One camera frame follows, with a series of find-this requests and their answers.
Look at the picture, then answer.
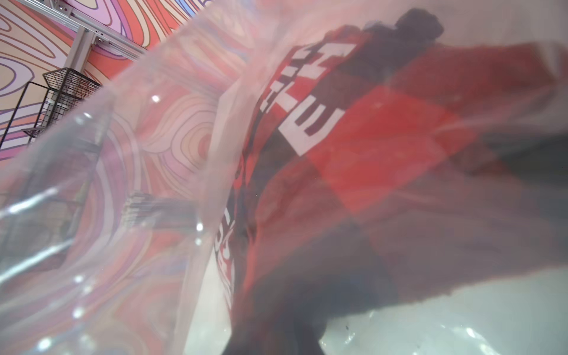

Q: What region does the clear plastic vacuum bag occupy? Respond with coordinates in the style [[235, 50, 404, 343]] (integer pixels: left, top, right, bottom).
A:
[[1, 1, 567, 354]]

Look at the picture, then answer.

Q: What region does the red black plaid shirt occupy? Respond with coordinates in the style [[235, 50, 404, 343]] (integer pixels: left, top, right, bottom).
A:
[[215, 8, 567, 354]]

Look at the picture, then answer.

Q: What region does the left black wire basket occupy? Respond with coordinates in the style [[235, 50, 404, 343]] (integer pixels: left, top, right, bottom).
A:
[[1, 68, 101, 161]]

